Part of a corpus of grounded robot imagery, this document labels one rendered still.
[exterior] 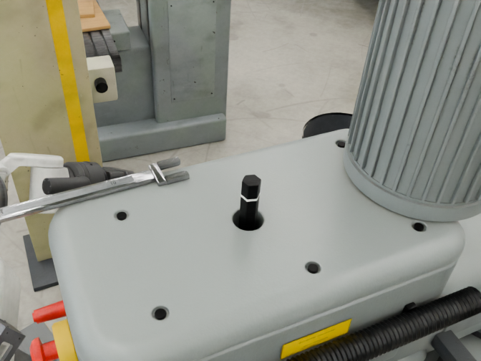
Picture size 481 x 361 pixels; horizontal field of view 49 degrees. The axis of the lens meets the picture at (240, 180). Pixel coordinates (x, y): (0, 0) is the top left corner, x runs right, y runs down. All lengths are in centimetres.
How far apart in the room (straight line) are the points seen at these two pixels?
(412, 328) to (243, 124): 344
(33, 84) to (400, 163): 198
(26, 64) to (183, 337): 196
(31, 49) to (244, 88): 242
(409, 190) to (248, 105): 364
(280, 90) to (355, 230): 386
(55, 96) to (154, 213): 188
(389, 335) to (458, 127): 25
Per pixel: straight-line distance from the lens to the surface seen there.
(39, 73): 242
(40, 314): 79
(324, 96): 447
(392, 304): 67
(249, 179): 59
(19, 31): 233
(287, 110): 423
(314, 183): 69
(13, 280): 97
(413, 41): 57
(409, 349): 89
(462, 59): 56
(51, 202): 66
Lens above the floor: 234
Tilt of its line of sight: 42 degrees down
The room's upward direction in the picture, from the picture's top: 4 degrees clockwise
